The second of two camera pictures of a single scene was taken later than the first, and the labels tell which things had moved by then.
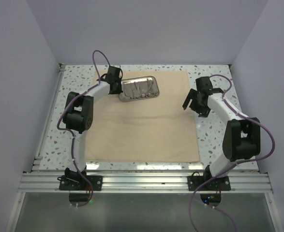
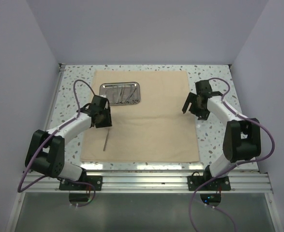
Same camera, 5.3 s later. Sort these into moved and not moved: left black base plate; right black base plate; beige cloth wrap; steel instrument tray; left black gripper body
Moved: steel instrument tray; left black gripper body
Not moved: beige cloth wrap; left black base plate; right black base plate
